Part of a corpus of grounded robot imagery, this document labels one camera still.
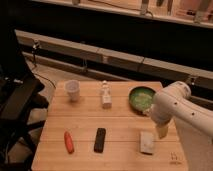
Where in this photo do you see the white rectangular sponge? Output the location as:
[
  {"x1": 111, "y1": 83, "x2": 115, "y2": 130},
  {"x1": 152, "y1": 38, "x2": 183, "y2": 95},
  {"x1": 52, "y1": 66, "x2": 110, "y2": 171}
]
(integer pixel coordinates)
[{"x1": 140, "y1": 131, "x2": 154, "y2": 155}]

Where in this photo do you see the black floor cable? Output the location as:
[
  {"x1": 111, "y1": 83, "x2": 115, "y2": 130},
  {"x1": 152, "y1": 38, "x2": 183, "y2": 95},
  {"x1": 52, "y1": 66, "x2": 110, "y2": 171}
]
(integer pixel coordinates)
[{"x1": 30, "y1": 41, "x2": 57, "y2": 90}]

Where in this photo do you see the small white bottle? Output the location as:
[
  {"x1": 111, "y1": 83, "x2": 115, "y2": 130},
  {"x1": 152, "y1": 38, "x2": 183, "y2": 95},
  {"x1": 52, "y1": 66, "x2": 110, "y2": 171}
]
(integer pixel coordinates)
[{"x1": 101, "y1": 80, "x2": 112, "y2": 109}]

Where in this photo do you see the green ceramic bowl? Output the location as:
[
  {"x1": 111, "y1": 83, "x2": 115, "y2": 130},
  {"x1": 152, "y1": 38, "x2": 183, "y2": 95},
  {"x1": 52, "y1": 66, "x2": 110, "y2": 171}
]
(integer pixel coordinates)
[{"x1": 128, "y1": 86, "x2": 156, "y2": 113}]

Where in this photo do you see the orange toy carrot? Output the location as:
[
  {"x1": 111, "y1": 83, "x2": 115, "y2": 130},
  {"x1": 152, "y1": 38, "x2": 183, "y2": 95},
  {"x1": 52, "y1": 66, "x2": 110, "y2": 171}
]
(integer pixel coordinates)
[{"x1": 64, "y1": 131, "x2": 74, "y2": 153}]

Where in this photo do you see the translucent plastic cup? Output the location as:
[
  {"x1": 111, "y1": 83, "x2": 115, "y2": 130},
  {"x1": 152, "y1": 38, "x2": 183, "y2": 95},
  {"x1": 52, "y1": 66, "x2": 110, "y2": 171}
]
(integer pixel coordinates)
[{"x1": 64, "y1": 80, "x2": 80, "y2": 102}]

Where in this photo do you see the black chair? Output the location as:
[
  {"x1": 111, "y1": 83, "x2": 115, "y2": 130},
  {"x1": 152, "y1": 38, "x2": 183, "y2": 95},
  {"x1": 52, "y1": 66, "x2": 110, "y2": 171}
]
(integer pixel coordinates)
[{"x1": 0, "y1": 28, "x2": 49, "y2": 171}]

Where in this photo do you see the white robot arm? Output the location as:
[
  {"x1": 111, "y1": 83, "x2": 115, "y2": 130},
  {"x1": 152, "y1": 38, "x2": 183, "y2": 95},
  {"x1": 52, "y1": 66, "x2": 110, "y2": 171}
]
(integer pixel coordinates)
[{"x1": 148, "y1": 81, "x2": 213, "y2": 145}]

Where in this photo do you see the black rectangular block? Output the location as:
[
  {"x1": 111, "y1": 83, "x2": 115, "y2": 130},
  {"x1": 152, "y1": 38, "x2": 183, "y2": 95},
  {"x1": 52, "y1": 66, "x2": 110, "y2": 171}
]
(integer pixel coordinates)
[{"x1": 94, "y1": 128, "x2": 106, "y2": 153}]

